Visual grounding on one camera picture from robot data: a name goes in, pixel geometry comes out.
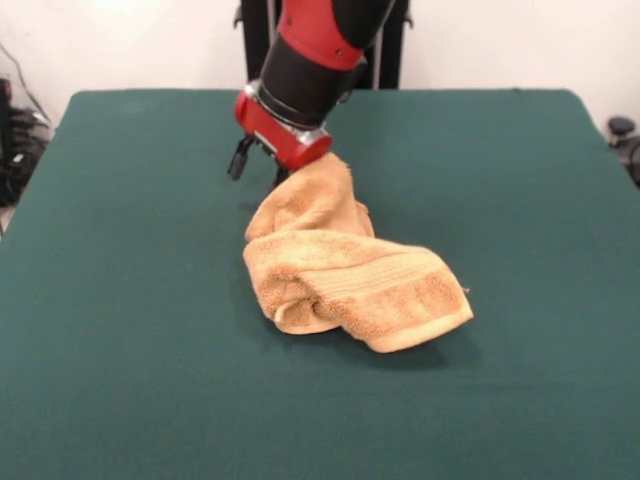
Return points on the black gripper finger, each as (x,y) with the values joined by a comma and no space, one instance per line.
(239,161)
(281,176)

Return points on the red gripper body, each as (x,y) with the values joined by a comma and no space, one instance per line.
(270,127)

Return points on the tan terry towel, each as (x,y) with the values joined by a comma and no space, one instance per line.
(350,280)

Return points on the dark green table cloth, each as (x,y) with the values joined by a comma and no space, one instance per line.
(150,300)

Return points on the black equipment pile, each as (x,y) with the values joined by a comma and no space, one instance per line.
(17,160)

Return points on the black chair base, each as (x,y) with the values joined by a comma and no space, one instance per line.
(625,135)

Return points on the black stand frame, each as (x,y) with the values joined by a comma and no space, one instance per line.
(252,40)

